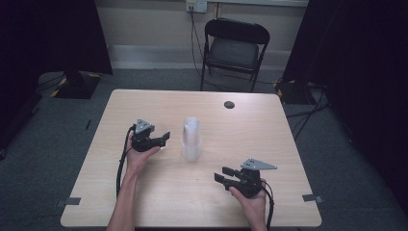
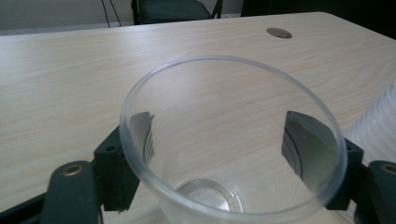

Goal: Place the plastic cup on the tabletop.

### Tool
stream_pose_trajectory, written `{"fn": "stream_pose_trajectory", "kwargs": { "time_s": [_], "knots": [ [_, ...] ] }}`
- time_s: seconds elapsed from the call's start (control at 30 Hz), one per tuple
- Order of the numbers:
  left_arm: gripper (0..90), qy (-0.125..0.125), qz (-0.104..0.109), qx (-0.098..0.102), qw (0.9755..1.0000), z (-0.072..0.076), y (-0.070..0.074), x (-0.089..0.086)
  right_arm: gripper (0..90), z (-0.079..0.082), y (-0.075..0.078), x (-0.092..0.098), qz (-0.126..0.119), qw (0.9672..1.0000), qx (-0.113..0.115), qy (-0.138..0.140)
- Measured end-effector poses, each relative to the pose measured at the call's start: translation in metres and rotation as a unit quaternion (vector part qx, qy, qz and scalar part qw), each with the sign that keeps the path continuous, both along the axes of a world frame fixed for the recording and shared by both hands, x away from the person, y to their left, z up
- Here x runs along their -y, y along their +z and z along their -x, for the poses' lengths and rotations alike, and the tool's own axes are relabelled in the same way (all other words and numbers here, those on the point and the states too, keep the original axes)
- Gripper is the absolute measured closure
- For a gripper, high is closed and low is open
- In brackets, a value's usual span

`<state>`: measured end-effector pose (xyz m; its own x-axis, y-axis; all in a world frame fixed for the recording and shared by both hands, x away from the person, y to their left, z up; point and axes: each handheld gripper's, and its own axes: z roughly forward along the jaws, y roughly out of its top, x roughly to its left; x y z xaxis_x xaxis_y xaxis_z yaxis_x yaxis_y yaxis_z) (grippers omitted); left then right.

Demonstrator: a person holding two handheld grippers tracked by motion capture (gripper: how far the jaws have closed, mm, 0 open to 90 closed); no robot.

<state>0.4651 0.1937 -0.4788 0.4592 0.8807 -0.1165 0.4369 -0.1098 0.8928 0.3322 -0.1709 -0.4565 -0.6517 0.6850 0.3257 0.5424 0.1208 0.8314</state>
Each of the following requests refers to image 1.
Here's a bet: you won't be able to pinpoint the person's left hand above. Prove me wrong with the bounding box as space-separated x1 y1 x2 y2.
125 139 162 176

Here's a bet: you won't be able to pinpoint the grey tape strip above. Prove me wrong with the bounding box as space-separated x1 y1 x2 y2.
301 193 323 204
55 196 82 208

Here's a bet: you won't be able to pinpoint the person's right hand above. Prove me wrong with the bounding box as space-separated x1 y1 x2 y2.
228 179 268 222

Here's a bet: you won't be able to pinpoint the black floor cables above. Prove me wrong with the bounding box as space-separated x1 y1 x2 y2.
285 82 332 142

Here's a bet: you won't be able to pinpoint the black wall socket cable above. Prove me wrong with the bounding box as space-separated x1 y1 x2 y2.
190 7 207 79

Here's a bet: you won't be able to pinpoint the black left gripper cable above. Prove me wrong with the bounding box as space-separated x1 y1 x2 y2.
115 124 136 198

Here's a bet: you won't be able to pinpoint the white wall socket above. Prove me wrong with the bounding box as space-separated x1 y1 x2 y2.
185 0 209 14

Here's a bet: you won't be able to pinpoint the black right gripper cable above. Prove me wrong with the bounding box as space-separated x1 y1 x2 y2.
261 180 276 231

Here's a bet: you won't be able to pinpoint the black folding chair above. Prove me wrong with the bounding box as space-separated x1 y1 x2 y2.
199 17 271 93

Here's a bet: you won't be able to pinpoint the dark curtain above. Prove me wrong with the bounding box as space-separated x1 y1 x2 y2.
0 0 114 152
281 0 408 214

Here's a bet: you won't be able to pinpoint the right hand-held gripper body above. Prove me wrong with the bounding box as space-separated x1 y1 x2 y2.
227 157 278 198

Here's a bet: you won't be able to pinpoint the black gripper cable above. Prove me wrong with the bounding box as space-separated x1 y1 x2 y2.
261 180 276 231
115 124 136 198

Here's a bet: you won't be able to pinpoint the black stand base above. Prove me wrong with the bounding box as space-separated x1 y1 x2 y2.
50 70 103 100
273 78 318 106

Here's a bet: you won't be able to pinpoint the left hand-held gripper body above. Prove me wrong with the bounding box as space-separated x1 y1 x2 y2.
131 117 163 153

